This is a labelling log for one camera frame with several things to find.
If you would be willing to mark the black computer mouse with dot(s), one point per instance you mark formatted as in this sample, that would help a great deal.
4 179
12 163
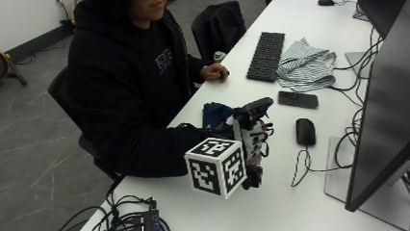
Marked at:
304 131

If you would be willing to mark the wooden stand with black legs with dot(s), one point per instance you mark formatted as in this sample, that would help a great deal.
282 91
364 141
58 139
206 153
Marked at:
6 67

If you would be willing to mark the black smartphone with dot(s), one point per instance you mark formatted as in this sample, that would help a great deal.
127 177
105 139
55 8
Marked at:
298 99

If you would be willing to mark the striped grey white cloth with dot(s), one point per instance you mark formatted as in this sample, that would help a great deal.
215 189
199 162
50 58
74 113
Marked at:
304 67

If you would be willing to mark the person in black hoodie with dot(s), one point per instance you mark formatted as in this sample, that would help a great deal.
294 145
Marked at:
123 96

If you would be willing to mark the small black monitor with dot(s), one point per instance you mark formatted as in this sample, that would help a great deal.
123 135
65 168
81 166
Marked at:
379 14

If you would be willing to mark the black hub box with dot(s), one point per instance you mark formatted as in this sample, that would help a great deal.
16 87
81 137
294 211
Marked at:
146 219

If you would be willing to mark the grey flat stand plate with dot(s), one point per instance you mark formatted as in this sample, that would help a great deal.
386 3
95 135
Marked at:
356 62

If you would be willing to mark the black keyboard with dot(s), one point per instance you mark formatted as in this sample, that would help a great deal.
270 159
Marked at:
266 56

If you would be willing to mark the large black monitor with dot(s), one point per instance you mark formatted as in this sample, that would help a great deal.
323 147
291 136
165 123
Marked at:
379 122

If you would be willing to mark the small black device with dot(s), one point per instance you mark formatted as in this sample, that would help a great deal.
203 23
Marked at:
324 2

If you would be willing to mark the white cube with black markers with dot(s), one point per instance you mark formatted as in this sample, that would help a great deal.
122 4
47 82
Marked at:
215 166

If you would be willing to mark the dark blue cloth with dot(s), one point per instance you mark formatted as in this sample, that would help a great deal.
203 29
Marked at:
215 114

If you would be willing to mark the grey monitor stand base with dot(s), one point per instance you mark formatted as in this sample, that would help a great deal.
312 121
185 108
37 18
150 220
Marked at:
336 173

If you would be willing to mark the black chair with jacket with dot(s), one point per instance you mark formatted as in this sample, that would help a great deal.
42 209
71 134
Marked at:
217 29

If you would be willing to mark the thin metal floor stand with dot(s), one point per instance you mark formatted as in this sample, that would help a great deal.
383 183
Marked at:
65 14

